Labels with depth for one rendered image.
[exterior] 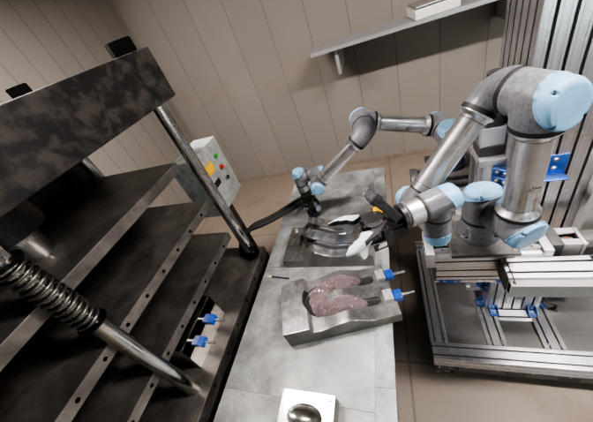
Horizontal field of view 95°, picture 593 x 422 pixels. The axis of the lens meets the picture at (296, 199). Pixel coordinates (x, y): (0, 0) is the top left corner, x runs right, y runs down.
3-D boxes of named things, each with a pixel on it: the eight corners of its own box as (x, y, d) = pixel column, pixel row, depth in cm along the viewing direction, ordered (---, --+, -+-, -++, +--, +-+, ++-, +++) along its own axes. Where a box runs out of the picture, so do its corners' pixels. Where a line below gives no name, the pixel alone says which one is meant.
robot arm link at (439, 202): (465, 214, 74) (467, 190, 69) (428, 229, 74) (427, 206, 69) (446, 198, 80) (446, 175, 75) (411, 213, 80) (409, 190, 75)
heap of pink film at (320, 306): (359, 275, 131) (356, 266, 127) (370, 309, 117) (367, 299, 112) (308, 289, 134) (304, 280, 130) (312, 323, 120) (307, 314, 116)
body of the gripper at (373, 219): (373, 253, 73) (415, 237, 73) (366, 229, 69) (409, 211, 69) (362, 237, 80) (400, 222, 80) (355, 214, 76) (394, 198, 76)
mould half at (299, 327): (382, 270, 136) (379, 257, 129) (402, 320, 115) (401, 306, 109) (288, 296, 142) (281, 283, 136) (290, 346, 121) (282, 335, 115)
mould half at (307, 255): (374, 229, 158) (371, 212, 150) (375, 266, 139) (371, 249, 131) (295, 234, 176) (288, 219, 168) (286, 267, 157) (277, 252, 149)
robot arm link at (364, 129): (386, 133, 129) (321, 200, 153) (379, 124, 138) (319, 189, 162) (368, 120, 125) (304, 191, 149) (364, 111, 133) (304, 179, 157)
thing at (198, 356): (224, 312, 148) (208, 295, 138) (201, 367, 129) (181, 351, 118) (156, 309, 166) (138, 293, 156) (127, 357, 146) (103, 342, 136)
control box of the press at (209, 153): (293, 275, 252) (217, 134, 166) (286, 305, 230) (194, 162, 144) (272, 275, 260) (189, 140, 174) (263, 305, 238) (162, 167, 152)
